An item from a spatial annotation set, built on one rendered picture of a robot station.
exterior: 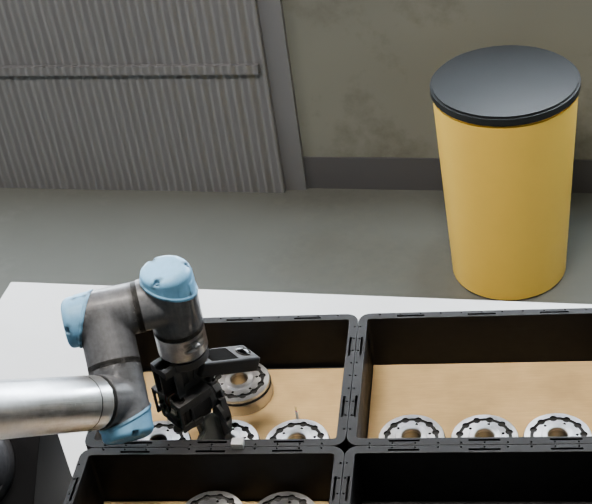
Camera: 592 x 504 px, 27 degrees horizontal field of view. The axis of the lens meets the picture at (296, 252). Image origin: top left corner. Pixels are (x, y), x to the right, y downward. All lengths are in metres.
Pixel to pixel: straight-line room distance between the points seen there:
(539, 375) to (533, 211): 1.31
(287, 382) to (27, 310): 0.72
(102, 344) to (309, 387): 0.46
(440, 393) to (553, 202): 1.40
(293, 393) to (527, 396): 0.38
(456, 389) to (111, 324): 0.60
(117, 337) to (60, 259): 2.23
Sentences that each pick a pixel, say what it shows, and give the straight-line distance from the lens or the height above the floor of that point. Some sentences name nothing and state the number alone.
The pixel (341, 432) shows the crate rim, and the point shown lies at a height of 0.93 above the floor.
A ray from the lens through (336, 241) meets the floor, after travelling 3.77.
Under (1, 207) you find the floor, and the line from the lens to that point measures 4.28.
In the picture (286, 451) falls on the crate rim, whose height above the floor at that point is 0.93.
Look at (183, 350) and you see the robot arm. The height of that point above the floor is 1.08.
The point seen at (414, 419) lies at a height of 0.86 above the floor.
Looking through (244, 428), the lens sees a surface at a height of 0.86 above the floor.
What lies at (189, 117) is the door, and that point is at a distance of 3.95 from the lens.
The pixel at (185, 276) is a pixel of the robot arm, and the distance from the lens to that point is 1.72.
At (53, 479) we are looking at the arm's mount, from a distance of 2.06.
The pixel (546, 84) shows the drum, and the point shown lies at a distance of 3.24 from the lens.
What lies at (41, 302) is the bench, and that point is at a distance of 2.59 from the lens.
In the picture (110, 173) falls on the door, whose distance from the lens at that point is 4.18.
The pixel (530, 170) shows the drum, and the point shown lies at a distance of 3.22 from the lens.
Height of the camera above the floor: 2.21
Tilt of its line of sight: 36 degrees down
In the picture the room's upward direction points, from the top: 9 degrees counter-clockwise
